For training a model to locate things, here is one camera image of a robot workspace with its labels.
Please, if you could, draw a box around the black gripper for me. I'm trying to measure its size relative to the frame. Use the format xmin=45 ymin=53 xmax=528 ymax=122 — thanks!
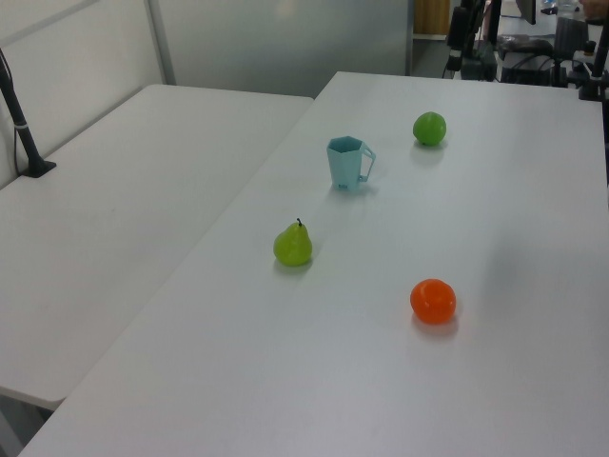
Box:
xmin=448 ymin=6 xmax=471 ymax=73

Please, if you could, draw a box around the light blue hexagonal mug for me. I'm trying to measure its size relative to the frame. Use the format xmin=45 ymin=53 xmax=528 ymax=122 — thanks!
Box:
xmin=325 ymin=136 xmax=378 ymax=192

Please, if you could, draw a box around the black equipment box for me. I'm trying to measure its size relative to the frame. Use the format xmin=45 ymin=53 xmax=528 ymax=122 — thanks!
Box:
xmin=462 ymin=41 xmax=497 ymax=81

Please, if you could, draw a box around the wooden cabinet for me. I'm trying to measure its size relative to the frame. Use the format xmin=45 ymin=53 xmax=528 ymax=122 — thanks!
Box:
xmin=413 ymin=0 xmax=451 ymax=37

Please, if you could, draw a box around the green toy apple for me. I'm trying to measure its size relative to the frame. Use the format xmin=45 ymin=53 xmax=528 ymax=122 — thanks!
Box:
xmin=411 ymin=110 xmax=448 ymax=148

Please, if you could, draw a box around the black ribbed device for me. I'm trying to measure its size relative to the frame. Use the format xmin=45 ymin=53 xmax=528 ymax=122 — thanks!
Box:
xmin=555 ymin=17 xmax=590 ymax=61

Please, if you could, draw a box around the black clamp stand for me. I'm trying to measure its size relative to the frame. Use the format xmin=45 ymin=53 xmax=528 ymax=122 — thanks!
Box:
xmin=577 ymin=40 xmax=609 ymax=102

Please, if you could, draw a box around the orange toy fruit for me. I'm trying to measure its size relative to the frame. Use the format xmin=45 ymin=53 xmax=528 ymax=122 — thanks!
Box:
xmin=409 ymin=278 xmax=458 ymax=326

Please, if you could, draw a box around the green toy pear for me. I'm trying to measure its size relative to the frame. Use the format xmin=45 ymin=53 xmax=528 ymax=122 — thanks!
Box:
xmin=272 ymin=217 xmax=314 ymax=268

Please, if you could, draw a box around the black camera stand pole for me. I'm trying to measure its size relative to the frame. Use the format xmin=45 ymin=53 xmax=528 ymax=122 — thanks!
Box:
xmin=0 ymin=47 xmax=57 ymax=179

